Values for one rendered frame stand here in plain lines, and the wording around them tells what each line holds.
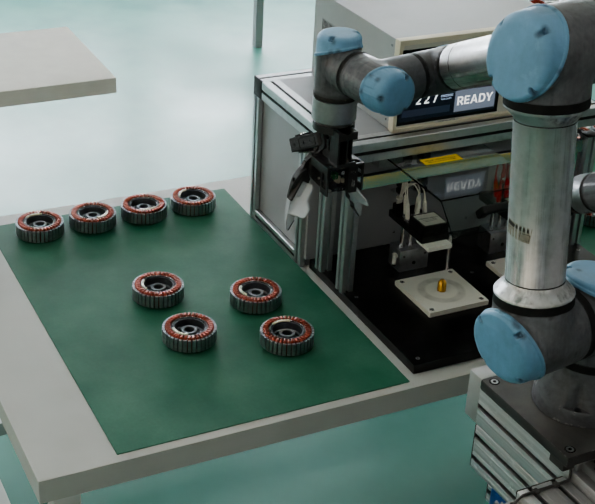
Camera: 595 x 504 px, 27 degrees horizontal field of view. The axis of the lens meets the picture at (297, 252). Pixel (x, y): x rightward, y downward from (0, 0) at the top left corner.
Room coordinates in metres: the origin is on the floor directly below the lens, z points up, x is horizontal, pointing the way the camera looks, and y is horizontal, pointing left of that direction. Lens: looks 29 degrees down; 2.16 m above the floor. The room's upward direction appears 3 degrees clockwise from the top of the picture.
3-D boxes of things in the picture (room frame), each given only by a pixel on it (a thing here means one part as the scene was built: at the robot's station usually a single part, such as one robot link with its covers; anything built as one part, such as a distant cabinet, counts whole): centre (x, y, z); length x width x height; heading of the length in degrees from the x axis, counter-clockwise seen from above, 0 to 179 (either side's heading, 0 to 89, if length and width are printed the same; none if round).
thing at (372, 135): (2.73, -0.28, 1.09); 0.68 x 0.44 x 0.05; 118
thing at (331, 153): (1.94, -0.05, 1.29); 0.09 x 0.08 x 0.12; 29
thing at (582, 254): (2.46, -0.42, 0.76); 0.64 x 0.47 x 0.02; 118
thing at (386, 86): (1.88, -0.12, 1.45); 0.11 x 0.11 x 0.08; 37
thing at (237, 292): (2.35, 0.08, 0.77); 0.11 x 0.11 x 0.04
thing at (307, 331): (2.19, 0.01, 0.77); 0.11 x 0.11 x 0.04
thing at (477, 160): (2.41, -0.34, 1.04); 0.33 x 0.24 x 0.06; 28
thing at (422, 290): (2.39, -0.32, 0.78); 0.15 x 0.15 x 0.01; 28
